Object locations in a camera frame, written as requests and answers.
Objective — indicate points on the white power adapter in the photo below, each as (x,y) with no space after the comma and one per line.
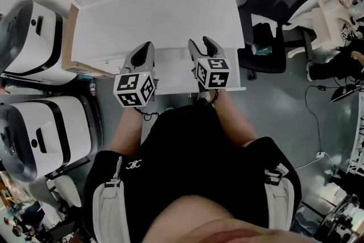
(320,154)

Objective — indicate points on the grey chair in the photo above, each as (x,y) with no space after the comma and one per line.
(57,190)

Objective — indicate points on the cluttered work table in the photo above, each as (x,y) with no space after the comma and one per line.
(341,207)

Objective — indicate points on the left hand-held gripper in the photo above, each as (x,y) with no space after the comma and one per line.
(133,88)

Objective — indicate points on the black and green device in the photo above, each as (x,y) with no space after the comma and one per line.
(341,94)

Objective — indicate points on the small red and white bottle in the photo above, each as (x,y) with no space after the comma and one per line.
(92,88)

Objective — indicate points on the green bottle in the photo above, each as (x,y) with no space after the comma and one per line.
(263,50)

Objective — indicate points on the person's right forearm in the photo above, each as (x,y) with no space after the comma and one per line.
(233,119)

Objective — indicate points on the person's left forearm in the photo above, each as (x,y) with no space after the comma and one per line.
(125,133)

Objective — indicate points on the person's white shoe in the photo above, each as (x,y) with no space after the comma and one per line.
(204,96)

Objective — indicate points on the person's black shirt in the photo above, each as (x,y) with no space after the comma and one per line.
(185,150)

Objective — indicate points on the brown cardboard box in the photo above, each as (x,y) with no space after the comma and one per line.
(66,45)

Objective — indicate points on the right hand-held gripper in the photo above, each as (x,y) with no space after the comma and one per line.
(216,74)

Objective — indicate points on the white and black appliance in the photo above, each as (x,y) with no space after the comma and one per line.
(42,45)
(57,136)

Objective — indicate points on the white metal rack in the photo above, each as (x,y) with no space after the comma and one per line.
(359,136)

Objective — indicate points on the white cloth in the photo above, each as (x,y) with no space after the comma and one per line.
(260,20)

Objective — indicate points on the white vanity dresser with mirror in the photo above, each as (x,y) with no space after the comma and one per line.
(327,17)

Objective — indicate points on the white desk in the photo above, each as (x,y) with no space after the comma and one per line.
(156,20)

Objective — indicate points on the person's chin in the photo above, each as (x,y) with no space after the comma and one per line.
(213,222)

